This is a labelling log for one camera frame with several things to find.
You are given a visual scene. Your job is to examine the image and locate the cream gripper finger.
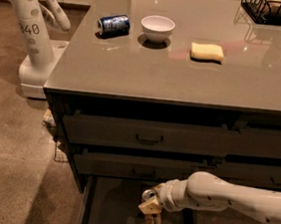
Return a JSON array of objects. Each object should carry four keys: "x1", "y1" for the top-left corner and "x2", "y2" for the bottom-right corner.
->
[
  {"x1": 139, "y1": 196, "x2": 162, "y2": 215},
  {"x1": 152, "y1": 182, "x2": 166, "y2": 195}
]

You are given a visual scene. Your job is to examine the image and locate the orange soda can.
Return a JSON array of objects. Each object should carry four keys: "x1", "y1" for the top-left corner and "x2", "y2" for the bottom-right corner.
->
[{"x1": 139, "y1": 189, "x2": 162, "y2": 224}]

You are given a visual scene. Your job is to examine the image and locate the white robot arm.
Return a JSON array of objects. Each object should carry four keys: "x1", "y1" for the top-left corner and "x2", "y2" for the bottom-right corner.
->
[{"x1": 139, "y1": 171, "x2": 281, "y2": 224}]

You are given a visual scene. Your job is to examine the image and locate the open bottom drawer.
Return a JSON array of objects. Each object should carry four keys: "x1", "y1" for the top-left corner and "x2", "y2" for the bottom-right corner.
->
[{"x1": 77, "y1": 176, "x2": 197, "y2": 224}]

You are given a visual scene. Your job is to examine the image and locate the middle drawer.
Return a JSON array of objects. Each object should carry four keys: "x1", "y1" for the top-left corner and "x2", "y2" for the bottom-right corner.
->
[{"x1": 74, "y1": 152, "x2": 214, "y2": 181}]

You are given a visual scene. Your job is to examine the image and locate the top drawer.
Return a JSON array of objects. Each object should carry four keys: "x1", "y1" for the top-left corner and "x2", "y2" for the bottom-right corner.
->
[{"x1": 63, "y1": 113, "x2": 233, "y2": 155}]

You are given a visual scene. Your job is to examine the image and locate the dark drawer cabinet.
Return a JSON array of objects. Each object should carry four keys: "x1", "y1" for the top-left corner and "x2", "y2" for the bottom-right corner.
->
[{"x1": 31, "y1": 0, "x2": 281, "y2": 217}]

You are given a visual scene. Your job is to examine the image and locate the blue soda can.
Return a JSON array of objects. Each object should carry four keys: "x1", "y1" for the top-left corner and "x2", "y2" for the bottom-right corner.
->
[{"x1": 98, "y1": 14, "x2": 131, "y2": 37}]

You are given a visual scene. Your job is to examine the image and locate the dark right drawers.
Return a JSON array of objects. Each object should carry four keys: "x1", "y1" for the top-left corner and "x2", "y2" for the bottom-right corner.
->
[{"x1": 216, "y1": 112, "x2": 281, "y2": 190}]

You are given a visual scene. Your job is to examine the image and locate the yellow sponge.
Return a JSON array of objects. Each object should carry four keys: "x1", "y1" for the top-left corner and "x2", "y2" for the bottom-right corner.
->
[{"x1": 190, "y1": 43, "x2": 224, "y2": 63}]

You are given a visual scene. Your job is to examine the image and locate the white bowl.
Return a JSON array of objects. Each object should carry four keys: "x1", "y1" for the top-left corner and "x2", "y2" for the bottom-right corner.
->
[{"x1": 140, "y1": 15, "x2": 175, "y2": 44}]

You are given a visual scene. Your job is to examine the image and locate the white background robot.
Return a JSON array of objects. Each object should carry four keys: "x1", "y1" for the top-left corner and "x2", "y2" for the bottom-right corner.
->
[{"x1": 7, "y1": 0, "x2": 71, "y2": 100}]

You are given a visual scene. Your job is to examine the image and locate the black wire basket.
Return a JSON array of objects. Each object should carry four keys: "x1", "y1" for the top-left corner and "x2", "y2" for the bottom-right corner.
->
[{"x1": 241, "y1": 0, "x2": 281, "y2": 26}]

